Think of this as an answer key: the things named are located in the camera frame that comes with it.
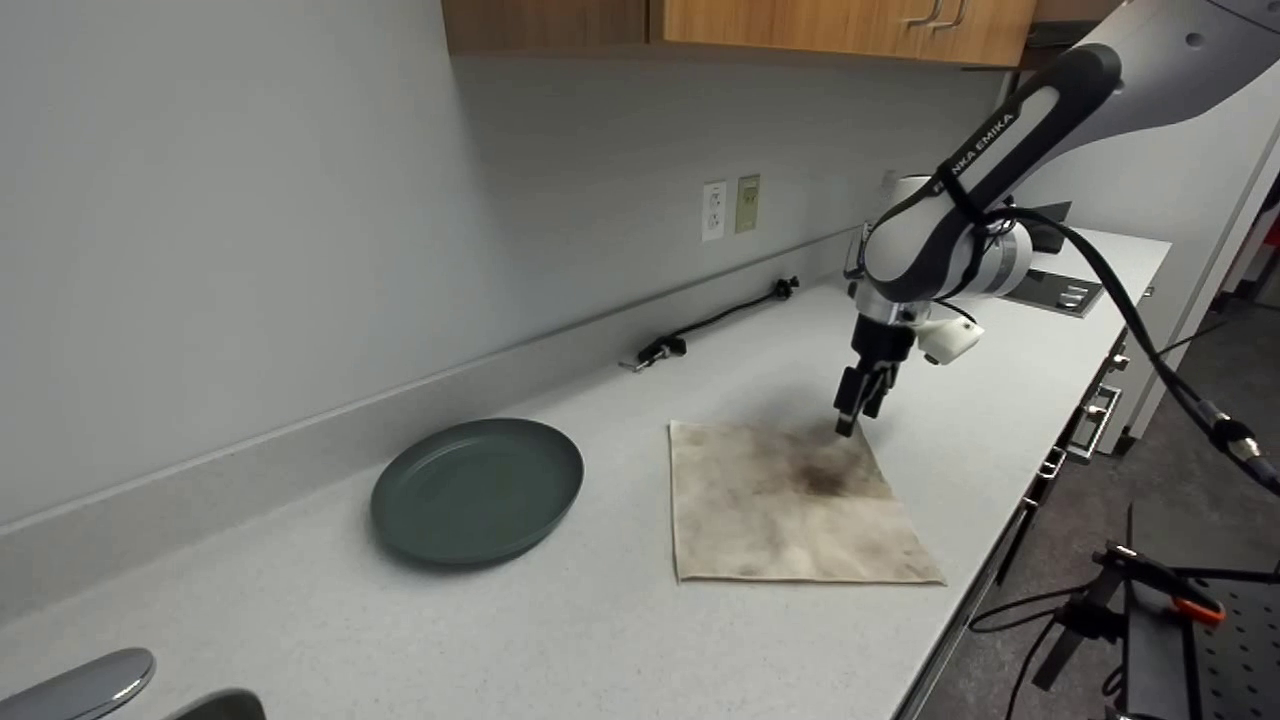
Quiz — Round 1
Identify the left silver cabinet handle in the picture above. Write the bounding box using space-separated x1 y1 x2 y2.
901 0 935 28

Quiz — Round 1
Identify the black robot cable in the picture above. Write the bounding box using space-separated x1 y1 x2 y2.
985 206 1280 495

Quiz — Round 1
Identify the orange black clamp stand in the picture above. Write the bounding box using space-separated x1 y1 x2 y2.
1032 543 1229 689

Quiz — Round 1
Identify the dark green plate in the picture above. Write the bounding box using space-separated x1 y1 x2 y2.
372 422 584 573

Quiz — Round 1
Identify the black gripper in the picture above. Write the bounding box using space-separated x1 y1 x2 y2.
831 318 917 435

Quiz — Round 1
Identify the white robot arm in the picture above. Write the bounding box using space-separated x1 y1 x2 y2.
831 0 1280 435

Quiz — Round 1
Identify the silver cabinet handle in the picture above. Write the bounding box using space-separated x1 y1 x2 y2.
926 0 969 34
901 0 935 28

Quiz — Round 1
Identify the white power outlet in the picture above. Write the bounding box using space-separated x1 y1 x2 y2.
699 179 731 239

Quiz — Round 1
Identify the black cable on counter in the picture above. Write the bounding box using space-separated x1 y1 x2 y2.
631 272 805 373

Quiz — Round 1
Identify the right silver cabinet handle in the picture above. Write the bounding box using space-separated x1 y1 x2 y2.
926 0 969 34

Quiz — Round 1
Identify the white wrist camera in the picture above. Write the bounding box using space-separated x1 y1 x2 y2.
917 318 985 363

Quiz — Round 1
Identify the wooden wall cabinet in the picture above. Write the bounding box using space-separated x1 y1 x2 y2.
439 0 1035 68

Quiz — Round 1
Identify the stained beige towel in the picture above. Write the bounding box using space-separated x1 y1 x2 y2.
669 425 944 587

